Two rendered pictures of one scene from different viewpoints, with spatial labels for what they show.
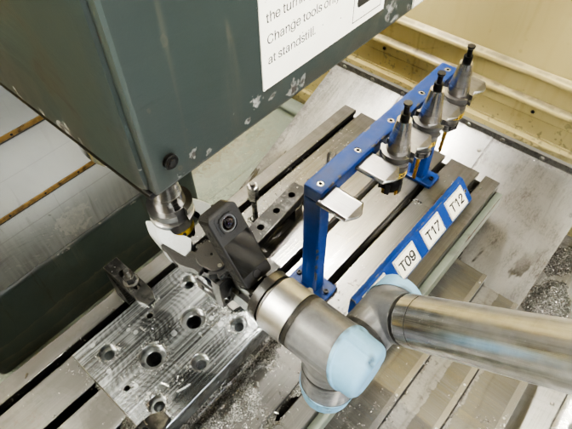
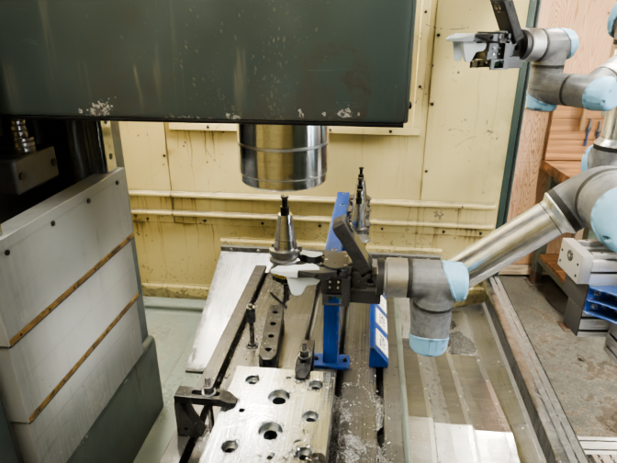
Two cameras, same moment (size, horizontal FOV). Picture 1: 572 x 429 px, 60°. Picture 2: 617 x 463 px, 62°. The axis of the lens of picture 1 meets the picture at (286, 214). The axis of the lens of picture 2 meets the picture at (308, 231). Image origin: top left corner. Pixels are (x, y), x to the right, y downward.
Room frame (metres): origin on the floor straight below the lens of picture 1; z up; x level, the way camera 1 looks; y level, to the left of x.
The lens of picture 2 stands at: (-0.31, 0.64, 1.74)
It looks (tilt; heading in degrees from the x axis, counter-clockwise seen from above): 22 degrees down; 325
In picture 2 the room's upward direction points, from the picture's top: straight up
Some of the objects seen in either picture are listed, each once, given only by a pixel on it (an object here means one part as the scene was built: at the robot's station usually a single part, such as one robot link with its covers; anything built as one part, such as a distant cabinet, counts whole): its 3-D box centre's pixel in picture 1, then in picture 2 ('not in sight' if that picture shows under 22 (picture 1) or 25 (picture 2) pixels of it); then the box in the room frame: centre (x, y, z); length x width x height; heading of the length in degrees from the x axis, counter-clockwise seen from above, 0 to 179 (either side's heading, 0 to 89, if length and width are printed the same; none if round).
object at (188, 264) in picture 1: (192, 254); (320, 270); (0.38, 0.13, 1.30); 0.09 x 0.05 x 0.02; 62
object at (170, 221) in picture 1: (170, 207); (286, 253); (0.44, 0.16, 1.32); 0.06 x 0.06 x 0.03
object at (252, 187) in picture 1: (254, 202); (251, 324); (0.76, 0.07, 0.96); 0.03 x 0.03 x 0.13
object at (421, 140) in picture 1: (413, 138); not in sight; (0.70, -0.24, 1.21); 0.07 x 0.05 x 0.01; 48
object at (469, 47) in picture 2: not in sight; (467, 48); (0.47, -0.35, 1.68); 0.09 x 0.03 x 0.06; 78
